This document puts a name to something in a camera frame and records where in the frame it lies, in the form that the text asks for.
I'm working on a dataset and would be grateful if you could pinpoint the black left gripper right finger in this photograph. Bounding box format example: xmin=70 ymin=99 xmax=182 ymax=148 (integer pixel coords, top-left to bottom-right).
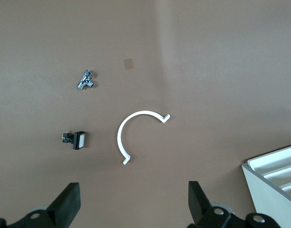
xmin=188 ymin=180 xmax=280 ymax=228

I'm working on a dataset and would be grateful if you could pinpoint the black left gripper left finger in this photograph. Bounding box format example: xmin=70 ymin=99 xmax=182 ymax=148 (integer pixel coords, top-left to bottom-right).
xmin=0 ymin=182 xmax=81 ymax=228

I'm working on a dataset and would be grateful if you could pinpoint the white drawer cabinet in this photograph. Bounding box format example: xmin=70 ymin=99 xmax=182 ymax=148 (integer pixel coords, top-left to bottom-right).
xmin=241 ymin=143 xmax=291 ymax=228

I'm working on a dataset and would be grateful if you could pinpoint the white curved plastic clip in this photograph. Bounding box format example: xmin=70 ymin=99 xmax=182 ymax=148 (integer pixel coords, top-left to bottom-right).
xmin=117 ymin=110 xmax=171 ymax=165

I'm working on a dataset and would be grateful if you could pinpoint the black rectangular white-faced switch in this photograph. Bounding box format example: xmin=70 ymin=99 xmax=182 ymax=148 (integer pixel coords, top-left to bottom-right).
xmin=61 ymin=130 xmax=86 ymax=151

